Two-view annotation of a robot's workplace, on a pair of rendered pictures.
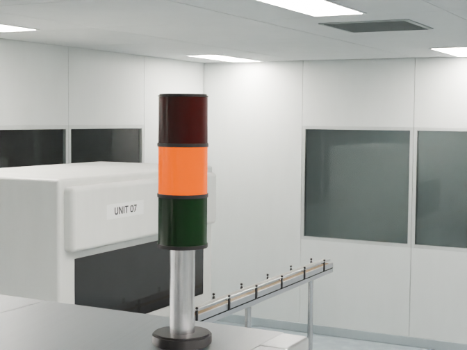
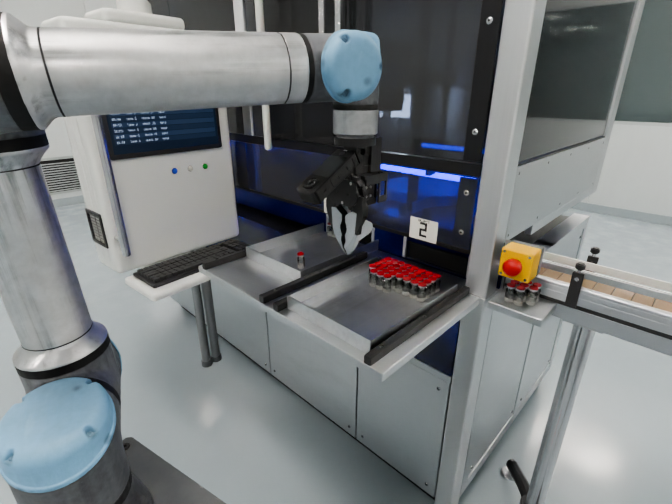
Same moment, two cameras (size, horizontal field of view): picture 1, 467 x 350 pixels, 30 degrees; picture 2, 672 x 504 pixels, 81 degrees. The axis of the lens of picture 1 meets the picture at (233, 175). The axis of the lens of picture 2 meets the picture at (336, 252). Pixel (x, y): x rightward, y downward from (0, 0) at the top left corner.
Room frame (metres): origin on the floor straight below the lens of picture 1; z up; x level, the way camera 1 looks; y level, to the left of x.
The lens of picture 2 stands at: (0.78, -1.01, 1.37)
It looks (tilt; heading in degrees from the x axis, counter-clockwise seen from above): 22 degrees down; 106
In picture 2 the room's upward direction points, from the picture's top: straight up
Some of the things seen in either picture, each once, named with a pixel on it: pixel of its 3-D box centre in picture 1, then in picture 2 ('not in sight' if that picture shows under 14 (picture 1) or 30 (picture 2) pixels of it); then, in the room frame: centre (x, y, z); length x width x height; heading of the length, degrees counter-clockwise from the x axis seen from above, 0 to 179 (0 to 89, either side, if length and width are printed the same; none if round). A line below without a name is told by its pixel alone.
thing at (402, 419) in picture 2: not in sight; (332, 273); (0.22, 0.84, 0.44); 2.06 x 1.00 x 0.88; 152
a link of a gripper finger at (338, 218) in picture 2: not in sight; (348, 227); (0.61, -0.33, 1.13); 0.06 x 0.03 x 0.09; 61
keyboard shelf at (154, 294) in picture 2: not in sight; (195, 264); (-0.06, 0.07, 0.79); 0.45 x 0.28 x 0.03; 67
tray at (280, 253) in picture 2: not in sight; (313, 248); (0.39, 0.09, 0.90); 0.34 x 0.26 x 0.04; 62
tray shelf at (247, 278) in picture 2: not in sight; (336, 279); (0.50, -0.05, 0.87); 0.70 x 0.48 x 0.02; 152
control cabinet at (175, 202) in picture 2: not in sight; (156, 144); (-0.22, 0.16, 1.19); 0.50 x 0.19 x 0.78; 67
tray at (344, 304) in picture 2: not in sight; (374, 296); (0.63, -0.17, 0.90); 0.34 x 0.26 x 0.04; 62
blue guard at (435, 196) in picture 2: not in sight; (245, 165); (-0.01, 0.40, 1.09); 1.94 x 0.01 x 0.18; 152
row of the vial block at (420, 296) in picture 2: not in sight; (395, 281); (0.68, -0.09, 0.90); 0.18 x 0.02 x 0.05; 152
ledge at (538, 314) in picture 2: not in sight; (523, 303); (1.00, -0.05, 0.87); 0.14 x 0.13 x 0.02; 62
